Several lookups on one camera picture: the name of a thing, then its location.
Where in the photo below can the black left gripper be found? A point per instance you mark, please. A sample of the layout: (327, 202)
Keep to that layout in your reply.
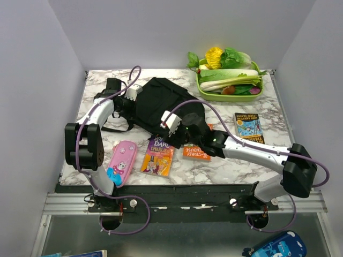
(131, 113)

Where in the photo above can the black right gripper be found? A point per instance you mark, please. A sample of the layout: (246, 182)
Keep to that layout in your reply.
(171, 141)

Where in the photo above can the black student backpack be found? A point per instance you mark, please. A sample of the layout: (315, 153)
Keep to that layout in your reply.
(157, 96)

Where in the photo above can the orange treehouse book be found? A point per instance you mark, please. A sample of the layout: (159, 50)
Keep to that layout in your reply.
(194, 152)

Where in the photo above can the dark blue treehouse book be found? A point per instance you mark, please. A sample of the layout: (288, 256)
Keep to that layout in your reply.
(248, 126)

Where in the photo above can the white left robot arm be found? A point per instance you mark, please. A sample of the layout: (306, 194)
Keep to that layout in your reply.
(84, 148)

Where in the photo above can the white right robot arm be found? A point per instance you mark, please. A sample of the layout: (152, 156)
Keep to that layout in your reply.
(295, 170)

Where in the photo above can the green plastic vegetable tray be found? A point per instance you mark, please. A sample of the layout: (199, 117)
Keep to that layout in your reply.
(241, 91)

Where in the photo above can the white-stemmed cabbage stalk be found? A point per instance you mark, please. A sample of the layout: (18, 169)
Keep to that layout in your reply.
(214, 85)

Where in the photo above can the Roald Dahl Charlie book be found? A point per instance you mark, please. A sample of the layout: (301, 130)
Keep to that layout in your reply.
(158, 157)

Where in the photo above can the pink cartoon pencil case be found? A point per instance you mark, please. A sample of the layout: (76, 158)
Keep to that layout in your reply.
(121, 163)

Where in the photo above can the green leafy sprig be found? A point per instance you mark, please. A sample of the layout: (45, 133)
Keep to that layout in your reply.
(193, 61)

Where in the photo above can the purple vegetable toy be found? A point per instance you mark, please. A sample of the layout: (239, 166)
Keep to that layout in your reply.
(254, 90)

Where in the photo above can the yellow fabric flower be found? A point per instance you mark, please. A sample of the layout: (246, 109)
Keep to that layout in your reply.
(213, 57)

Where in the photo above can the green lettuce leaf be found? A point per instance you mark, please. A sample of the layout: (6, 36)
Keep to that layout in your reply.
(232, 59)

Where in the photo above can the blue shark pencil case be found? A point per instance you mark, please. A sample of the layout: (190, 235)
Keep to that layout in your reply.
(287, 243)

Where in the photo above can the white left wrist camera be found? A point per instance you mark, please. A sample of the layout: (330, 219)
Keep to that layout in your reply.
(132, 92)

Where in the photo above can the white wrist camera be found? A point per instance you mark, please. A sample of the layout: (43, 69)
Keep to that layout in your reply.
(132, 92)
(170, 122)

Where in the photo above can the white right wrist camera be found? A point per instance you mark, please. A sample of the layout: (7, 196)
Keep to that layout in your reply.
(170, 122)

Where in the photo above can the aluminium mounting rail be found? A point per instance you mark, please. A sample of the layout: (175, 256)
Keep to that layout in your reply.
(74, 204)

